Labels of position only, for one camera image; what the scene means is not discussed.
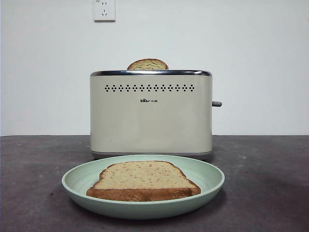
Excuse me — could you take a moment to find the large bread slice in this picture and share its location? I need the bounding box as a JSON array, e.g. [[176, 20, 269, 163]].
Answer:
[[86, 160, 201, 202]]

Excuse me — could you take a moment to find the cream two-slot toaster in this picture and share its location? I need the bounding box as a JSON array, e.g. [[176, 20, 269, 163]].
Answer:
[[89, 70, 213, 161]]

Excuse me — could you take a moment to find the small bread slice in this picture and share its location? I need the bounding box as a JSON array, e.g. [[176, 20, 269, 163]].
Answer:
[[127, 58, 169, 71]]

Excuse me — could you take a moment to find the white wall socket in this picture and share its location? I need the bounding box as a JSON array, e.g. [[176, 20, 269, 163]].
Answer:
[[94, 0, 116, 23]]

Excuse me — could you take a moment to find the pale green round plate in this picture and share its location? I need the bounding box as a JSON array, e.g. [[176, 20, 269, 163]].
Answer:
[[61, 154, 225, 220]]

